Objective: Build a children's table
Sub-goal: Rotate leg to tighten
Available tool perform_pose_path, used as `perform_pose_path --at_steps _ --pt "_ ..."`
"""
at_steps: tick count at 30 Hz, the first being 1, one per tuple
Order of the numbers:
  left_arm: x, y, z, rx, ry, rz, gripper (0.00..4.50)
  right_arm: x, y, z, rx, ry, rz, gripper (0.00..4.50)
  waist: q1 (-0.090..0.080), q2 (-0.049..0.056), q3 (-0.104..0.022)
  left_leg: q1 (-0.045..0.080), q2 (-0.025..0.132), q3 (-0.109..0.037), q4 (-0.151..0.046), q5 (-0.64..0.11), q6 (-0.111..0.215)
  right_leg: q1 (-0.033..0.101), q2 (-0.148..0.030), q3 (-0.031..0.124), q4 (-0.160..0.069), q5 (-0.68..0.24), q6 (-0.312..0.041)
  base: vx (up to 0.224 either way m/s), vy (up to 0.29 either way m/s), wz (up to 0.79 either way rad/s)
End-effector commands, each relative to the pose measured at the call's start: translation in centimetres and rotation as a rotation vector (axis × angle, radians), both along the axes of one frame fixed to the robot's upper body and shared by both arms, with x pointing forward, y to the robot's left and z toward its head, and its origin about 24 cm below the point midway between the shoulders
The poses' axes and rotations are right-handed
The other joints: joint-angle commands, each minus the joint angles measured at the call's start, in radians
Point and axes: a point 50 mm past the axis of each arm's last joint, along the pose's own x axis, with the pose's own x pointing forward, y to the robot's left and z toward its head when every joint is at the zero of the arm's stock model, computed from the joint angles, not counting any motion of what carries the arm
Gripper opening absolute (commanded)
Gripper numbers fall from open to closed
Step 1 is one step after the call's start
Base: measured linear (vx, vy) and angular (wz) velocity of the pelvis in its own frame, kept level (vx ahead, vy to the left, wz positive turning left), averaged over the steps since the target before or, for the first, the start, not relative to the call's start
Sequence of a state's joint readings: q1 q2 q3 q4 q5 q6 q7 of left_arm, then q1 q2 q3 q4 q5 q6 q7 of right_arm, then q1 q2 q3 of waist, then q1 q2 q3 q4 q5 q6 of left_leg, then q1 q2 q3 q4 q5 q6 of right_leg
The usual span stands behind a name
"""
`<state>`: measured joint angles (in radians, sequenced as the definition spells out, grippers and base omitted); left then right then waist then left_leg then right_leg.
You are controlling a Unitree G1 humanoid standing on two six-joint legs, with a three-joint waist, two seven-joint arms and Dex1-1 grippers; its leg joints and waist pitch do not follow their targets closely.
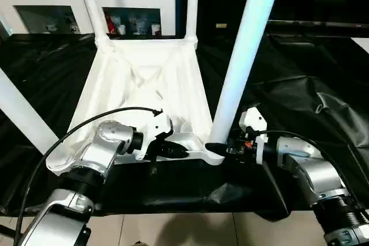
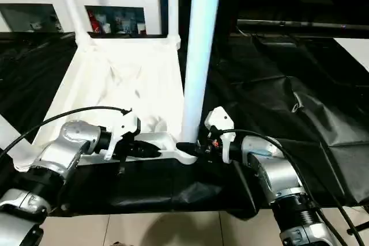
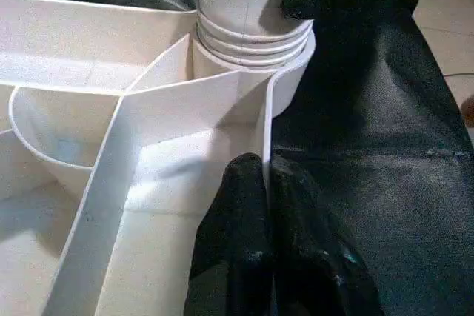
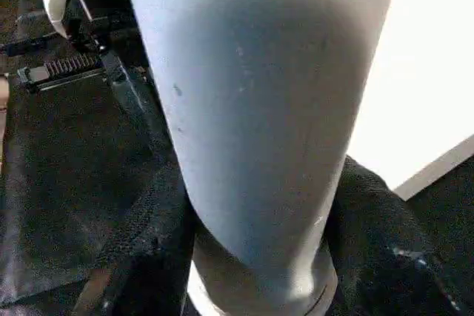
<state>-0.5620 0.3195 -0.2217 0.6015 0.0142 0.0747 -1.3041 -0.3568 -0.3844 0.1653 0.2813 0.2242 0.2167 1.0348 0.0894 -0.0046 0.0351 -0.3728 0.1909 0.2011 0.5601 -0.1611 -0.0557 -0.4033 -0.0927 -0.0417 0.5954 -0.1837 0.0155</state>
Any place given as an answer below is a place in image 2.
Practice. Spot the white plastic table top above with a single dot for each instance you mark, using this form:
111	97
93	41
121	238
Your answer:
86	70

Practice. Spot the white plastic table leg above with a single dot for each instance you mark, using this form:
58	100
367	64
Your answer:
173	1
199	56
70	1
14	133

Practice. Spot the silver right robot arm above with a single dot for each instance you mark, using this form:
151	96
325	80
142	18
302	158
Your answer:
279	171

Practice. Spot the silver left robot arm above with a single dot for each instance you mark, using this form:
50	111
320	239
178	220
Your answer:
75	136

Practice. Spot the black mat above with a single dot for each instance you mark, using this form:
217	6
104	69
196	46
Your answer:
288	113

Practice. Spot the red packet in cabinet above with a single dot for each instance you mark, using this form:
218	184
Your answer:
92	22

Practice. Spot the black metal floor bar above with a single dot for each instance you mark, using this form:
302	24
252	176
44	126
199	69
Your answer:
357	228

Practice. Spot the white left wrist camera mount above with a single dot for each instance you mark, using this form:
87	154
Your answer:
127	122

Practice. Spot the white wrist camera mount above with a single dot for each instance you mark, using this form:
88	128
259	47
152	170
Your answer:
127	122
220	116

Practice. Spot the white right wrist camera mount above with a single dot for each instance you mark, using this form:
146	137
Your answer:
220	116

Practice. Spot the black metal rail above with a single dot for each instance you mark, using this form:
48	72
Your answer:
302	24

